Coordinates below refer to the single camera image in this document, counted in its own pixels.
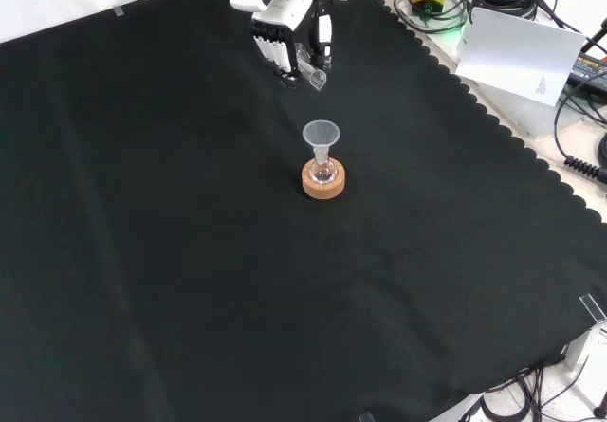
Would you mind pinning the clear acrylic piece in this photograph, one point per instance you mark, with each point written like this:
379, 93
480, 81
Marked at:
594, 306

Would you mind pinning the white paper sheet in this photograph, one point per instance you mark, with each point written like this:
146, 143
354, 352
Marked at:
517, 52

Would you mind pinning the black table cloth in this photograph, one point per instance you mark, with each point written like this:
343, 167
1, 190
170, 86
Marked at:
189, 251

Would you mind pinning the round-bottom glass flask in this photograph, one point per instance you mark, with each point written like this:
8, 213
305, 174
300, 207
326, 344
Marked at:
323, 173

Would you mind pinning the clear plastic funnel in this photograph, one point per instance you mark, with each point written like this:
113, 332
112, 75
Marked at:
321, 133

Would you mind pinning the clear glass graduated cylinder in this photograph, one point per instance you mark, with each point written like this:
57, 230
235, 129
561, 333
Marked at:
317, 78

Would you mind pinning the clear tape piece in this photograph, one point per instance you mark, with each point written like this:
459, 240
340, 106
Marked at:
118, 11
366, 416

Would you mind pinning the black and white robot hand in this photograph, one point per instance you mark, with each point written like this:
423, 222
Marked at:
289, 14

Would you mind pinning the white box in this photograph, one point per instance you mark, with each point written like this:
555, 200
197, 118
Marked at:
588, 346

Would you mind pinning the black power adapter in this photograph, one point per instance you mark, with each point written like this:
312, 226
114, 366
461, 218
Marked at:
590, 72

